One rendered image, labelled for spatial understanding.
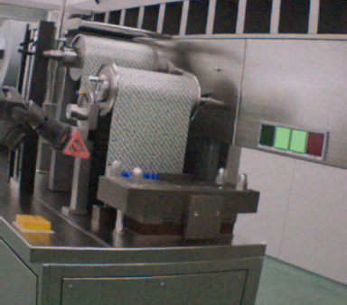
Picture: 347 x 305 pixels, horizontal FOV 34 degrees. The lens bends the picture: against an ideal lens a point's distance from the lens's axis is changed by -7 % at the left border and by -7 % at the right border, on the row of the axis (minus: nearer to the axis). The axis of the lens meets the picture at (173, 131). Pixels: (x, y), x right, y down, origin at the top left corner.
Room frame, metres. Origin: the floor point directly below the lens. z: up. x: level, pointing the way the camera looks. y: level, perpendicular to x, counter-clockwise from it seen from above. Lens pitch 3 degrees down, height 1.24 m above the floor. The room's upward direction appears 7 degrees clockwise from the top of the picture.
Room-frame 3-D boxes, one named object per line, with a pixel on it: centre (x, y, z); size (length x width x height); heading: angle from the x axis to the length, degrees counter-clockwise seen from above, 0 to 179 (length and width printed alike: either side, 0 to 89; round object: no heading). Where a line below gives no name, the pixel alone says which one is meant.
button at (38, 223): (1.34, 0.30, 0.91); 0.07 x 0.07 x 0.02; 32
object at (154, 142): (1.61, 0.06, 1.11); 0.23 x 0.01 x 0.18; 122
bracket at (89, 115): (1.61, 0.25, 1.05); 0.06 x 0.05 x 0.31; 122
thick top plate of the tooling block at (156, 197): (1.53, -0.04, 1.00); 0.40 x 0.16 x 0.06; 122
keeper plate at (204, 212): (1.46, -0.10, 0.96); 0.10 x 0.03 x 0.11; 122
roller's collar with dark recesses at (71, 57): (1.80, 0.35, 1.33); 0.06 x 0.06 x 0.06; 32
